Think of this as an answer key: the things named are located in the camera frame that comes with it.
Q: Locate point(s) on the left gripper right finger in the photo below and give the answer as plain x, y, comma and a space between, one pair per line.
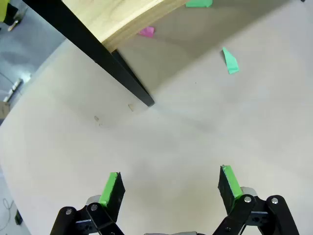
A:
231, 193

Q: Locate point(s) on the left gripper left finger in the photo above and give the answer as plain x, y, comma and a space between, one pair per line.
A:
111, 195

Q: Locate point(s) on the black metal wooden two-tier shelf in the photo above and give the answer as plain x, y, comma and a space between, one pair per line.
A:
80, 36

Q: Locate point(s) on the small clear tape piece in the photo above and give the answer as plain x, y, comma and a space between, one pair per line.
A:
131, 107

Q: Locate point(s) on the small black floor box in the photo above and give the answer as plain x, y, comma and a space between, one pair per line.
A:
18, 218

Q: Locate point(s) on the green paper scrap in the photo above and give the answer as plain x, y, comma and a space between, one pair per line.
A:
198, 3
231, 62

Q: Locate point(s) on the pink paper scrap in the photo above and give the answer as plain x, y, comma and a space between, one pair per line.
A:
147, 31

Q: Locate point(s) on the person in yellow apron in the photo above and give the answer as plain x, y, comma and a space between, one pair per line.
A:
5, 11

